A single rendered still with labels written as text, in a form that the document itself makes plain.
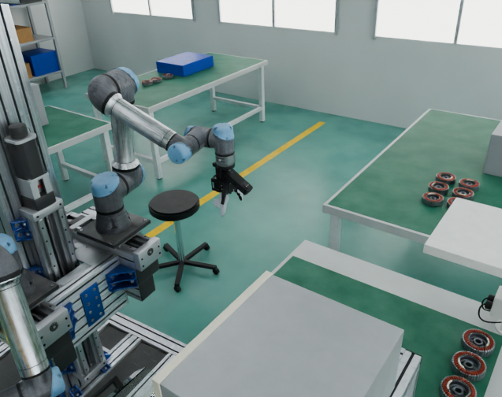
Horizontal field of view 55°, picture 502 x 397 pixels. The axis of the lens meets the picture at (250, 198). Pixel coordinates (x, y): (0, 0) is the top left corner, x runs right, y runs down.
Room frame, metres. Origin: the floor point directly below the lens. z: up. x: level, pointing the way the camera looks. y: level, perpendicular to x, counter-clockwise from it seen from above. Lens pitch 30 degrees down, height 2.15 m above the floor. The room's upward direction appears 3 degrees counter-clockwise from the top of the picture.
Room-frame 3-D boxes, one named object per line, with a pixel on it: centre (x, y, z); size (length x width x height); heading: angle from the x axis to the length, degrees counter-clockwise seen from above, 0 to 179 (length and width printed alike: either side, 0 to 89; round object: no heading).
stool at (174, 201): (2.78, 0.50, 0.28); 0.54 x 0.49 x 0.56; 53
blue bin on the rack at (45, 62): (7.42, 3.14, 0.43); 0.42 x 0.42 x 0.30; 53
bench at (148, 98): (5.14, 0.66, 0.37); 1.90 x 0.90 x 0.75; 143
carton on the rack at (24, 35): (7.20, 3.33, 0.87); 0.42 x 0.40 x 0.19; 142
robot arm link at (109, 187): (1.76, 0.59, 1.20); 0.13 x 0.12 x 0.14; 155
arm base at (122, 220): (1.75, 0.60, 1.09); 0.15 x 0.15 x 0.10
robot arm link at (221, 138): (1.66, 0.09, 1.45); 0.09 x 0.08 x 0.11; 65
